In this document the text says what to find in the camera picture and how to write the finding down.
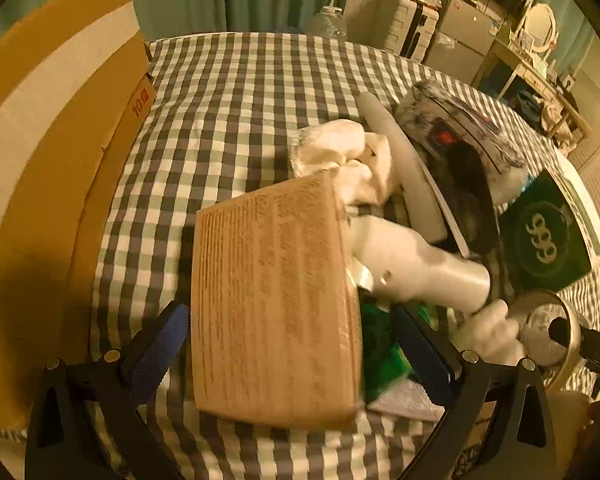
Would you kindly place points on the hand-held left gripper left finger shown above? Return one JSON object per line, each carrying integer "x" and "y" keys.
{"x": 165, "y": 345}

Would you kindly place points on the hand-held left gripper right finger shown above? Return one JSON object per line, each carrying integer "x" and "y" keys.
{"x": 425, "y": 355}

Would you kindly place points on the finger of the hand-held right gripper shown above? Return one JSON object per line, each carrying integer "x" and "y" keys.
{"x": 597, "y": 345}

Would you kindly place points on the round silver tin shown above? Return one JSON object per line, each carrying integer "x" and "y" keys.
{"x": 535, "y": 330}

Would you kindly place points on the tan printed paper box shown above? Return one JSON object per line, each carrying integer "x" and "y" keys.
{"x": 275, "y": 300}

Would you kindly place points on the green and white box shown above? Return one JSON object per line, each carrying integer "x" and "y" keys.
{"x": 540, "y": 235}

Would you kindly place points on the clear packet with black band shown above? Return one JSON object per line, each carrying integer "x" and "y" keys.
{"x": 472, "y": 195}

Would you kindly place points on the white plastic tube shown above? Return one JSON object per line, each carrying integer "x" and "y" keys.
{"x": 405, "y": 160}

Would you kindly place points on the brown cardboard box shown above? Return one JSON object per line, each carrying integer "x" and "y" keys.
{"x": 40, "y": 185}

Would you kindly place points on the white cloth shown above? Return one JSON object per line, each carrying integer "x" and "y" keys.
{"x": 330, "y": 145}

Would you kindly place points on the white dark printed packet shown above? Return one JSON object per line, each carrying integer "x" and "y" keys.
{"x": 460, "y": 115}

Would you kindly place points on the green plastic packet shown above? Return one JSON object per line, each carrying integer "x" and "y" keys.
{"x": 380, "y": 360}

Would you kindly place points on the white textured packet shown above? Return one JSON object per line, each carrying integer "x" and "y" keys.
{"x": 405, "y": 400}

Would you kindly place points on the person's leg in beige pants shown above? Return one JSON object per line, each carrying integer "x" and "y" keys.
{"x": 570, "y": 435}

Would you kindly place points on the wooden chair with clothes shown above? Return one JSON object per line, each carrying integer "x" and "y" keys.
{"x": 570, "y": 120}

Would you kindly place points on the white vanity desk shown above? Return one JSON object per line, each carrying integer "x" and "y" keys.
{"x": 525, "y": 72}

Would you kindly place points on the silver small fridge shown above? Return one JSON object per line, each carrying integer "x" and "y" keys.
{"x": 460, "y": 40}

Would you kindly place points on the narrow green curtain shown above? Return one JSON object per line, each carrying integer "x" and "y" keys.
{"x": 570, "y": 25}

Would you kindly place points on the white oval vanity mirror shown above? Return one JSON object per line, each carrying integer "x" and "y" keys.
{"x": 539, "y": 27}

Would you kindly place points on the white hard suitcase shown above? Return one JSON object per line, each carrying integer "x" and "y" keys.
{"x": 405, "y": 25}

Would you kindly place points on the large clear water bottle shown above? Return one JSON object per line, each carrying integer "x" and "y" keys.
{"x": 325, "y": 22}

